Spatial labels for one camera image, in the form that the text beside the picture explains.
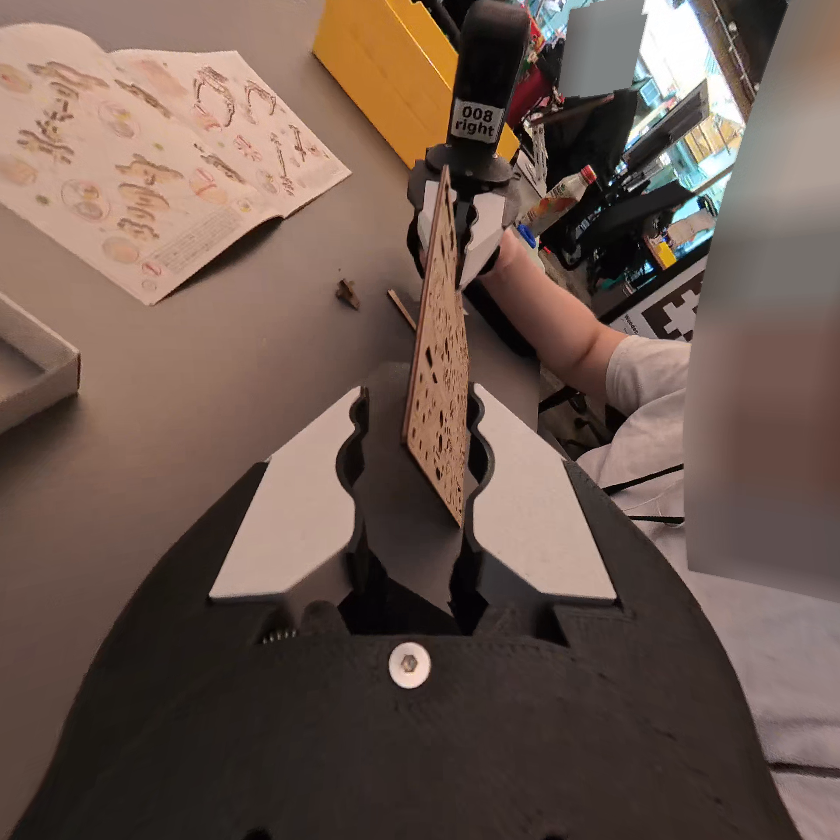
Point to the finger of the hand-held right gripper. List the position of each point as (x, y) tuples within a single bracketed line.
[(485, 226), (430, 210)]

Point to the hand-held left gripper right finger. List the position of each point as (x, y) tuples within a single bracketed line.
[(538, 512)]

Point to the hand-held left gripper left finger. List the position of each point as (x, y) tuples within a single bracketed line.
[(295, 505)]

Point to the laser-cut wooden parts sheet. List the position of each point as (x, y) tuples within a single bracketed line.
[(443, 367)]

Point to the person's right forearm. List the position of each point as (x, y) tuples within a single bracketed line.
[(558, 315)]

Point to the small wooden model piece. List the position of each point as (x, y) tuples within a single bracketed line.
[(348, 294)]

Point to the plastic drink bottle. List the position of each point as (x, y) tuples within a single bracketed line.
[(568, 193)]

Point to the yellow box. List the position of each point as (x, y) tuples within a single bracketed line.
[(387, 65)]

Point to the thin wooden strip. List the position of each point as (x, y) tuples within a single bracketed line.
[(403, 310)]

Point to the computer monitor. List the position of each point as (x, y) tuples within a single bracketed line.
[(669, 121)]

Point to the black white marker board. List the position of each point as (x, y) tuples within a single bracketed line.
[(676, 308)]

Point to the paper instruction booklet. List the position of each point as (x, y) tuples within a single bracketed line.
[(151, 164)]

